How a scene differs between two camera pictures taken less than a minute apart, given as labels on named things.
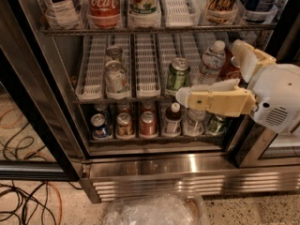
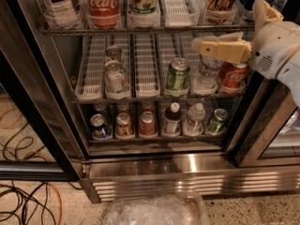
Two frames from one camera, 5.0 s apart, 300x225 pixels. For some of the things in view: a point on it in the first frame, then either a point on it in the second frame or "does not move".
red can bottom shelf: (148, 125) does not move
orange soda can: (222, 4) does not move
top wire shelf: (155, 29) does not move
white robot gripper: (278, 93) → (272, 49)
